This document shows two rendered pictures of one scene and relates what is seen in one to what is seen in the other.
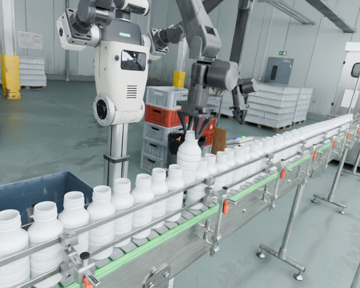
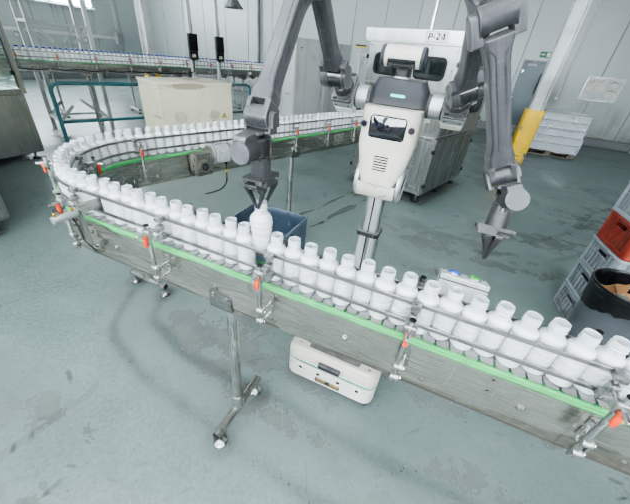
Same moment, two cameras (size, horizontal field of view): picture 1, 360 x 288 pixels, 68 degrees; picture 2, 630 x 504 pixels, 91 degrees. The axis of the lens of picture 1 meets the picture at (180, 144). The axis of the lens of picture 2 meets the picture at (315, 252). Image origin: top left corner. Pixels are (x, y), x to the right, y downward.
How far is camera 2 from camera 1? 112 cm
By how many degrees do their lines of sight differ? 65
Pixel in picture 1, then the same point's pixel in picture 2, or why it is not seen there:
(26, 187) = (277, 214)
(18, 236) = (149, 205)
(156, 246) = (213, 268)
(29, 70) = (562, 130)
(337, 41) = not seen: outside the picture
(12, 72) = (526, 132)
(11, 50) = (540, 103)
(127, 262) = (191, 260)
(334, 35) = not seen: outside the picture
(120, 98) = (364, 168)
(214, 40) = (254, 112)
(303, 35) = not seen: outside the picture
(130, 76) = (379, 145)
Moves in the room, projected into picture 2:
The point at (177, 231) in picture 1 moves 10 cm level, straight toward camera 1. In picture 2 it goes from (232, 274) to (201, 276)
